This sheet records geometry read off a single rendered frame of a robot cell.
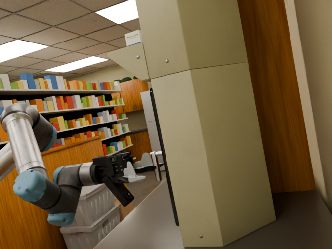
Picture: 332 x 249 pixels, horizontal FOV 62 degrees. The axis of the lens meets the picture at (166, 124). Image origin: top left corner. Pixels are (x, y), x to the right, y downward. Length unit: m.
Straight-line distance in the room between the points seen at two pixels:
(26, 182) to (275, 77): 0.86
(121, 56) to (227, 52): 0.29
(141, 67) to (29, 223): 2.49
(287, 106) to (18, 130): 0.92
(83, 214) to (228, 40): 2.49
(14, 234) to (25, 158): 2.09
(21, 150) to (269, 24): 0.91
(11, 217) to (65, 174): 2.00
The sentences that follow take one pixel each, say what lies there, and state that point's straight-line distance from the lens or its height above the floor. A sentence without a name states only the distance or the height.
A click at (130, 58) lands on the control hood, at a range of 0.77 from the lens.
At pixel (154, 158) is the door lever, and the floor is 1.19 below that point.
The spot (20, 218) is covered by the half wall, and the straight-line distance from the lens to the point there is 2.98.
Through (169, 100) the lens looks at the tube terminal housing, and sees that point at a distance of 0.73.
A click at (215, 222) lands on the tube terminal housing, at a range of 0.78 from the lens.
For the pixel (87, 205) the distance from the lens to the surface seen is 2.95.
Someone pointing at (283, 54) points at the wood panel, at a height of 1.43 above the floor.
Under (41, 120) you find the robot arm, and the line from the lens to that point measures 1.16.
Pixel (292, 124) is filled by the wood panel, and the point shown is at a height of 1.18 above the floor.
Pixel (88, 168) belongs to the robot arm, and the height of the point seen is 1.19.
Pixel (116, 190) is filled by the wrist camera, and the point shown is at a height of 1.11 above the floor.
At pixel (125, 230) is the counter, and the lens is 1.03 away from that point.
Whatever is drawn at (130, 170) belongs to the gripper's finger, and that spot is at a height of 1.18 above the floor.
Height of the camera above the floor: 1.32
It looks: 3 degrees down
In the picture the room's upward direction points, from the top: 11 degrees counter-clockwise
